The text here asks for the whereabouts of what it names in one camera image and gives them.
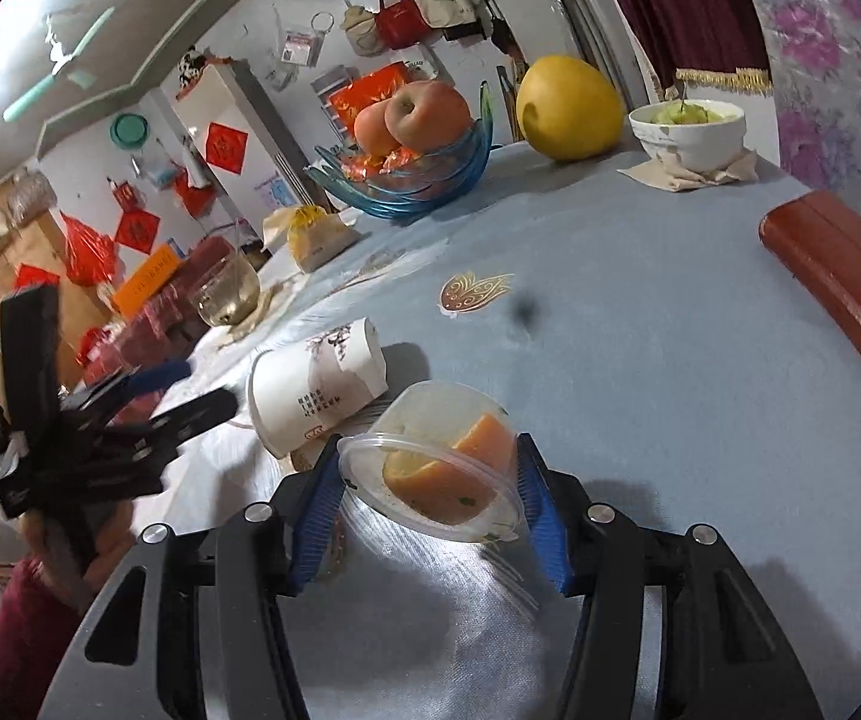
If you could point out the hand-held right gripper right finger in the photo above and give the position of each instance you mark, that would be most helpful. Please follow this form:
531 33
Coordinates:
546 517

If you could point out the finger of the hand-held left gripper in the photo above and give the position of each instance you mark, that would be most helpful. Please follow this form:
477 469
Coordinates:
156 376
190 420

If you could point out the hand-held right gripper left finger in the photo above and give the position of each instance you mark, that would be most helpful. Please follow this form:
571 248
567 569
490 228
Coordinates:
318 517

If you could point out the orange peel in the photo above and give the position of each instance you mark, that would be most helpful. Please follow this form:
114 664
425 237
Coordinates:
438 480

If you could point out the white paper cup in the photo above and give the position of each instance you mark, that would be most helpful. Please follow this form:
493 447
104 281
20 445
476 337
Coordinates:
310 390

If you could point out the clear plastic cup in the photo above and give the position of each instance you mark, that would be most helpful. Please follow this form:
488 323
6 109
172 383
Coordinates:
415 405

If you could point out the person's left forearm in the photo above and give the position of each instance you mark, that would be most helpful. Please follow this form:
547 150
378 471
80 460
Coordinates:
18 630

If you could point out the person's left hand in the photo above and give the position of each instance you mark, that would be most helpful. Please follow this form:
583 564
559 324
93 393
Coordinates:
111 540

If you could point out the side table with red cloth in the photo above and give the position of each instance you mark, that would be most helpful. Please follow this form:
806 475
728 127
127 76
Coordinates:
168 330

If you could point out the white tablecloth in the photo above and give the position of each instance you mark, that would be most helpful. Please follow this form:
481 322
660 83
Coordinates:
220 474

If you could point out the red diamond poster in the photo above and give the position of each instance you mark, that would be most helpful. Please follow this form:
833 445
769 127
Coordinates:
226 146
136 232
36 277
196 195

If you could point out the orange box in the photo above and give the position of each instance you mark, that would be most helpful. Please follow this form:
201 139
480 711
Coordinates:
147 281

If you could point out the red plastic bag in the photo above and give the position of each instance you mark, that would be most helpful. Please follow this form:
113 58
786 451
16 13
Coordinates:
89 251

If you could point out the yellow plastic bag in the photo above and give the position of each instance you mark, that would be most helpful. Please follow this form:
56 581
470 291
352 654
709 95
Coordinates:
321 240

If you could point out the small blue poster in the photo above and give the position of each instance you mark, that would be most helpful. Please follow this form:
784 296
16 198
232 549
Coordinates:
273 191

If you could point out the teal round basin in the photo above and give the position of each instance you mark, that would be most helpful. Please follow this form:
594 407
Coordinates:
129 132

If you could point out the white refrigerator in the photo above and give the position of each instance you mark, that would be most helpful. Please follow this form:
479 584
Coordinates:
250 127

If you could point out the teal ceiling fan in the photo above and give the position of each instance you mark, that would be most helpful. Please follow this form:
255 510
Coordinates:
59 64

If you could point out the plush toy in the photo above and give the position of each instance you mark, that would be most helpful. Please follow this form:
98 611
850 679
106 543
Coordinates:
190 71

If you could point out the orange snack packets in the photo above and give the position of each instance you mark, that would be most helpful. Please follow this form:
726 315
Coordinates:
385 163

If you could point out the blue glass fruit bowl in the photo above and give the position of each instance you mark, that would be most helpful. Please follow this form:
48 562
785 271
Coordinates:
415 195

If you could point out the apple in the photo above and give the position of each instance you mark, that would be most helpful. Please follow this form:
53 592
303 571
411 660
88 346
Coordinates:
430 112
374 131

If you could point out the grey shelf rack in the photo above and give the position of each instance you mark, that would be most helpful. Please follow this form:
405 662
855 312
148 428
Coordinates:
321 90

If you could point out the red gift box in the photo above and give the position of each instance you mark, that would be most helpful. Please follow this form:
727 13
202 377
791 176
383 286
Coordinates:
363 90

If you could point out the clear plastic bag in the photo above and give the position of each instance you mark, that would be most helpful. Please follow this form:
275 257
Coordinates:
303 45

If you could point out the red phone case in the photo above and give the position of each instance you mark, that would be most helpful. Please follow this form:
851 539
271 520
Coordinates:
843 285

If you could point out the beige bag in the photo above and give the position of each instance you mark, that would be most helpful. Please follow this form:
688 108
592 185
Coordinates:
363 34

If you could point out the white ceramic bowl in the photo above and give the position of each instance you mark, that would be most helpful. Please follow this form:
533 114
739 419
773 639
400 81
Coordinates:
693 144

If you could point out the yellow pomelo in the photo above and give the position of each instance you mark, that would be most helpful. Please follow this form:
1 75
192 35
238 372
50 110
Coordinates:
569 109

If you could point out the green food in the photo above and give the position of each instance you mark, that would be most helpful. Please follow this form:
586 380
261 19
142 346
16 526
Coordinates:
689 112

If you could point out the red tote bag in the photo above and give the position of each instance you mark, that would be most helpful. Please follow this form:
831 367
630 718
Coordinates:
402 22

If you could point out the maroon curtain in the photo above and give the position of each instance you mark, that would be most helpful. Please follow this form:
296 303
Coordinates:
678 7

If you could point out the floral plastic sheet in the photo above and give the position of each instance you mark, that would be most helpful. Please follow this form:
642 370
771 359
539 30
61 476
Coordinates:
835 52

